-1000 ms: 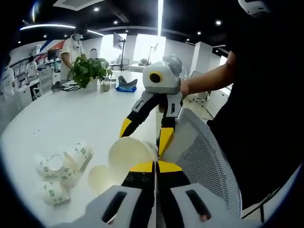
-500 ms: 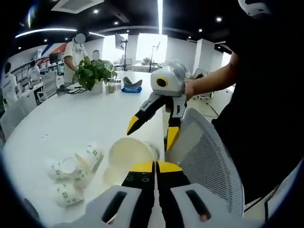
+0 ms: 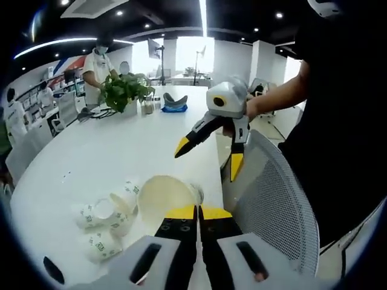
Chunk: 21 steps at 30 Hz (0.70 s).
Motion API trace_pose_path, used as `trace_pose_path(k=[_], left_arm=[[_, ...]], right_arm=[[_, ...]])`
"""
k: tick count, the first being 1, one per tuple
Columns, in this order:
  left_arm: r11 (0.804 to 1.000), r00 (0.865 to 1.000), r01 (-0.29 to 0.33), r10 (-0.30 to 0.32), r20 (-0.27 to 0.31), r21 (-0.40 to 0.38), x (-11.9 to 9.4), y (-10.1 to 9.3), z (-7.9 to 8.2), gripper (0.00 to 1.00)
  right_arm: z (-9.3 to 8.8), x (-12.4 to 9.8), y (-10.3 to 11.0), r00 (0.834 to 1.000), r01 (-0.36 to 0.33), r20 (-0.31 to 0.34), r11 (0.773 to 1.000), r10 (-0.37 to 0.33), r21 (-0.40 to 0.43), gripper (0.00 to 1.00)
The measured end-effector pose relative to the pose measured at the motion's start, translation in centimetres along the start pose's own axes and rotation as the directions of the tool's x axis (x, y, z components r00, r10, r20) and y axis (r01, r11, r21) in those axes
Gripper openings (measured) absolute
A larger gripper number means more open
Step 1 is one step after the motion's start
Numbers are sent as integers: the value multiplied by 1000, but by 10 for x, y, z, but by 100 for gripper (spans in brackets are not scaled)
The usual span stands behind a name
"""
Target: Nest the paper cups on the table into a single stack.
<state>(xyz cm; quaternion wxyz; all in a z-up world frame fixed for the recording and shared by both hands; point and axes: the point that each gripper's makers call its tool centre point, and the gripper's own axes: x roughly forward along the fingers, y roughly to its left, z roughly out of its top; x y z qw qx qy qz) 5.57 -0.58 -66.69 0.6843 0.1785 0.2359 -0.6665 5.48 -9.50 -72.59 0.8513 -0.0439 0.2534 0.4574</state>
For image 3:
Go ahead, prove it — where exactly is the black computer mouse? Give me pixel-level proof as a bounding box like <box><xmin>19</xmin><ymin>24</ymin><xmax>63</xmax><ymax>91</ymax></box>
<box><xmin>43</xmin><ymin>256</ymin><xmax>65</xmax><ymax>286</ymax></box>

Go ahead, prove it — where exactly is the white table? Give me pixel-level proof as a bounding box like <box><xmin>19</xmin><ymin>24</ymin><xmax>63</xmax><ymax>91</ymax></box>
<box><xmin>10</xmin><ymin>84</ymin><xmax>226</xmax><ymax>290</ymax></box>

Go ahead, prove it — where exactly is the pile of paper cups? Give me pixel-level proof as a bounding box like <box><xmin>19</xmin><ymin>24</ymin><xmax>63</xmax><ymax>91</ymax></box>
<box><xmin>71</xmin><ymin>179</ymin><xmax>141</xmax><ymax>264</ymax></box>

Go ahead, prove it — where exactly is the black tripod with screen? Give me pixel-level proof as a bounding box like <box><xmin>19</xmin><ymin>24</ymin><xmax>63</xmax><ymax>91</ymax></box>
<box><xmin>147</xmin><ymin>37</ymin><xmax>166</xmax><ymax>86</ymax></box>

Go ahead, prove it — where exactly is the black cable bundle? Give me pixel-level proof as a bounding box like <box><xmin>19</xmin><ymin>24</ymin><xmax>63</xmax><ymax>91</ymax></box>
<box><xmin>90</xmin><ymin>106</ymin><xmax>117</xmax><ymax>120</ymax></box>

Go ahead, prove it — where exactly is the square ceiling air vent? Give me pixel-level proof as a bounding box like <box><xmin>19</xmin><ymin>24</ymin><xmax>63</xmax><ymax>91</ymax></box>
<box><xmin>60</xmin><ymin>0</ymin><xmax>128</xmax><ymax>19</ymax></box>

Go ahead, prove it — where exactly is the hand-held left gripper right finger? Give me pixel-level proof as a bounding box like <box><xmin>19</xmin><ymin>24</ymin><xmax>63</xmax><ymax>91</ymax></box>
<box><xmin>198</xmin><ymin>205</ymin><xmax>296</xmax><ymax>290</ymax></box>

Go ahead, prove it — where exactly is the white worn device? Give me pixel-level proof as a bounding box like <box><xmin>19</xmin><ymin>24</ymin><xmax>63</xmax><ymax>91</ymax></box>
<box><xmin>306</xmin><ymin>0</ymin><xmax>343</xmax><ymax>18</ymax></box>

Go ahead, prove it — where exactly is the green print paper cup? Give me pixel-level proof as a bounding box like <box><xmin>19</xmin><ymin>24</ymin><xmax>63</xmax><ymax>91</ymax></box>
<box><xmin>136</xmin><ymin>175</ymin><xmax>206</xmax><ymax>239</ymax></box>

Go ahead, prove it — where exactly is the white mesh chair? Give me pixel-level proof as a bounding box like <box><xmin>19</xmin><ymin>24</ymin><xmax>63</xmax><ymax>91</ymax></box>
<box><xmin>52</xmin><ymin>91</ymin><xmax>77</xmax><ymax>131</ymax></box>

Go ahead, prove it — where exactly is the potted green plant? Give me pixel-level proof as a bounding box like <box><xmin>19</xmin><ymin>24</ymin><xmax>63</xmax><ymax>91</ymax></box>
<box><xmin>98</xmin><ymin>73</ymin><xmax>157</xmax><ymax>115</ymax></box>

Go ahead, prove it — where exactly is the grey mesh office chair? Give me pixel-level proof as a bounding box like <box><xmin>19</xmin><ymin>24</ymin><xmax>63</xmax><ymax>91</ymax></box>
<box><xmin>220</xmin><ymin>129</ymin><xmax>320</xmax><ymax>277</ymax></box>

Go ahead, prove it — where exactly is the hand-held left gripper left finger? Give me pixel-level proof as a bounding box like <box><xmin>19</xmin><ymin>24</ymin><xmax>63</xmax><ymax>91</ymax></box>
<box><xmin>90</xmin><ymin>205</ymin><xmax>199</xmax><ymax>290</ymax></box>

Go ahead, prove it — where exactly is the long curved ceiling light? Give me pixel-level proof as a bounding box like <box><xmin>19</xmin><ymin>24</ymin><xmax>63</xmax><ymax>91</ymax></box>
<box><xmin>13</xmin><ymin>37</ymin><xmax>134</xmax><ymax>60</ymax></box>

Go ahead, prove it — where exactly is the grey neck pillow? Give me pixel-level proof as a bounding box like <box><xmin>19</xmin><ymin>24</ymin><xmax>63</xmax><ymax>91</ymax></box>
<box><xmin>163</xmin><ymin>91</ymin><xmax>189</xmax><ymax>108</ymax></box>

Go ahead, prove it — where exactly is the grey fabric chair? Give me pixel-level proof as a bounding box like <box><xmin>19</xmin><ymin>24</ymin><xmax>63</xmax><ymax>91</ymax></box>
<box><xmin>5</xmin><ymin>129</ymin><xmax>54</xmax><ymax>181</ymax></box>

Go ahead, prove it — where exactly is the blue packet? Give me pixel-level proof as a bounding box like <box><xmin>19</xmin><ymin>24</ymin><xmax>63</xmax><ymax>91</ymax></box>
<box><xmin>160</xmin><ymin>104</ymin><xmax>189</xmax><ymax>114</ymax></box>

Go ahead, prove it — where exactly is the person's right hand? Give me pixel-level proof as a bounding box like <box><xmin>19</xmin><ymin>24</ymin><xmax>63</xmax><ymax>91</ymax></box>
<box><xmin>222</xmin><ymin>95</ymin><xmax>263</xmax><ymax>138</ymax></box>

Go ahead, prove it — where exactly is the straight ceiling light strip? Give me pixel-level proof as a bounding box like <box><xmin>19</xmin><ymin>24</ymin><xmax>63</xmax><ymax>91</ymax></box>
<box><xmin>199</xmin><ymin>0</ymin><xmax>209</xmax><ymax>37</ymax></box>

